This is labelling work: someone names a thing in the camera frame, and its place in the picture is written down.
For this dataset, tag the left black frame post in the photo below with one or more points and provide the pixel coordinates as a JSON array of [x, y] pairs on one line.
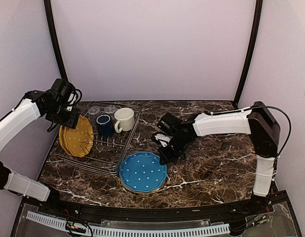
[[54, 39]]

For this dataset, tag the right black frame post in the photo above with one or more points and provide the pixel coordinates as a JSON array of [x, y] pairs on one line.
[[249, 53]]

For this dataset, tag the cream ribbed mug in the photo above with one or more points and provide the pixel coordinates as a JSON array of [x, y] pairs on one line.
[[124, 120]]

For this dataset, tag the blue plate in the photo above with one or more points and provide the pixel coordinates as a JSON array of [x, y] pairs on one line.
[[143, 168]]

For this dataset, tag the right wiring bundle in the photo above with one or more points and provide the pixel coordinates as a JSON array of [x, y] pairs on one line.
[[258, 219]]

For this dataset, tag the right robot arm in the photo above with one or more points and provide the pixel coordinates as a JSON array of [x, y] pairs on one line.
[[256, 121]]

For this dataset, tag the dark blue mug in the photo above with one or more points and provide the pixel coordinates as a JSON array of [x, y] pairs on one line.
[[105, 126]]

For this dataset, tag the wiring bundle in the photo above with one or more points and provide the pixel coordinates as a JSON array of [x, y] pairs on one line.
[[258, 219], [74, 225]]

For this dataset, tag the light blue slotted cable duct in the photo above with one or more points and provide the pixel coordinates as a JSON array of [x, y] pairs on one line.
[[61, 224]]

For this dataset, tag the metal wire dish rack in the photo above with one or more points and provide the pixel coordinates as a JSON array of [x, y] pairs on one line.
[[106, 155]]

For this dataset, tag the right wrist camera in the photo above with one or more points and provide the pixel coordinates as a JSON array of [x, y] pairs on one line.
[[161, 139]]

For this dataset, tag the clear ribbed drinking glass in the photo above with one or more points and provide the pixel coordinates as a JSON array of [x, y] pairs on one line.
[[94, 111]]

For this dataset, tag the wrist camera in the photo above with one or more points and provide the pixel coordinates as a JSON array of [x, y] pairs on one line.
[[74, 98], [161, 139]]

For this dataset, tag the yellow bottom plate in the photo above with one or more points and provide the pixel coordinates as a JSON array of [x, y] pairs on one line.
[[143, 189]]

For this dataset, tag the left wiring bundle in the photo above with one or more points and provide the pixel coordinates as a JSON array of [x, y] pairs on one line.
[[74, 225]]

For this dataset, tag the yellow dotted top plate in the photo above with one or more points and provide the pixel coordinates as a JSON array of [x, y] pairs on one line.
[[61, 139]]

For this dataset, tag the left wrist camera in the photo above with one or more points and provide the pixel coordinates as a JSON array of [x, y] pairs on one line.
[[74, 98]]

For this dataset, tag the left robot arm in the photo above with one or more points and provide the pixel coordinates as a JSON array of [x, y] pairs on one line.
[[57, 106]]

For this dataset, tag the black frame post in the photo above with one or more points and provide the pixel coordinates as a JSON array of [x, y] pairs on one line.
[[249, 53], [54, 39]]

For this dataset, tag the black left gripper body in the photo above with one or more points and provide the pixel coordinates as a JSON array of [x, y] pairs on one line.
[[62, 118]]

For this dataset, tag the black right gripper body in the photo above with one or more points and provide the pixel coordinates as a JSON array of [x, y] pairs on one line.
[[175, 150]]

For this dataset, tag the black front rail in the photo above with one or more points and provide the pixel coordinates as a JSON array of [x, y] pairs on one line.
[[95, 214]]

